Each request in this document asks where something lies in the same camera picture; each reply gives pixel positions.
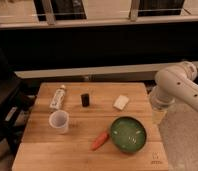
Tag black eraser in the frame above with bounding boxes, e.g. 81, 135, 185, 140
81, 93, 90, 107

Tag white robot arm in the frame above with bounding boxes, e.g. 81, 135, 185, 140
149, 61, 198, 124

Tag green bowl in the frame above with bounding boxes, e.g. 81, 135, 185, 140
109, 116, 147, 154

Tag white sponge block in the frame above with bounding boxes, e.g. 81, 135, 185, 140
113, 95, 129, 110

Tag orange carrot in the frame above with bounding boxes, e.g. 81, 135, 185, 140
91, 131, 109, 150

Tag white plastic cup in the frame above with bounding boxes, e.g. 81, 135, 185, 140
49, 110, 69, 134

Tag white plastic bottle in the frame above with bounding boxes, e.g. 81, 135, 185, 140
49, 85, 66, 110

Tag black side table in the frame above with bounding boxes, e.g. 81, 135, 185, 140
0, 77, 35, 150

